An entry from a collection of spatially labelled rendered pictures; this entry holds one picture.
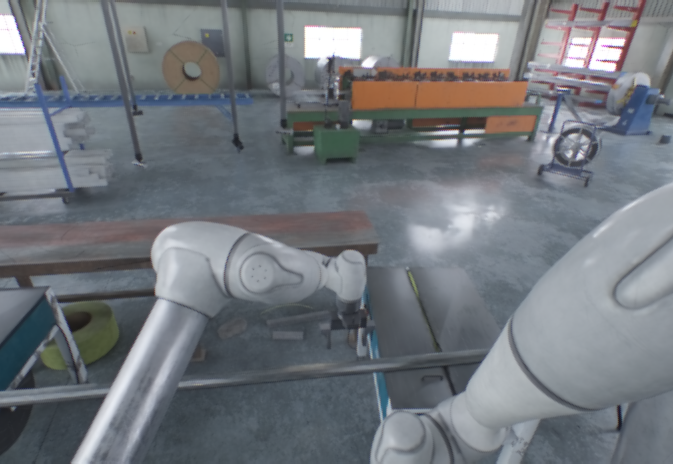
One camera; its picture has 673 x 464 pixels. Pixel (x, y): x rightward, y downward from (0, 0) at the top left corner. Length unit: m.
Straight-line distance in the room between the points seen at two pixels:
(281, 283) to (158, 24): 13.71
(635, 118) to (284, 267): 10.73
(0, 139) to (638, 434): 5.27
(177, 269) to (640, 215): 0.65
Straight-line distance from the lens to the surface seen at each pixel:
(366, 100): 6.73
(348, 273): 1.18
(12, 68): 15.33
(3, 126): 5.21
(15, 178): 5.38
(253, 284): 0.64
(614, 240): 0.30
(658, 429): 0.53
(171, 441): 2.36
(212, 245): 0.72
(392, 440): 0.71
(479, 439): 0.78
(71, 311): 3.08
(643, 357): 0.30
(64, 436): 2.60
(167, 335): 0.73
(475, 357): 1.68
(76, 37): 14.66
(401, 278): 2.04
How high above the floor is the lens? 1.90
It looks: 29 degrees down
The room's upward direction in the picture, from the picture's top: 2 degrees clockwise
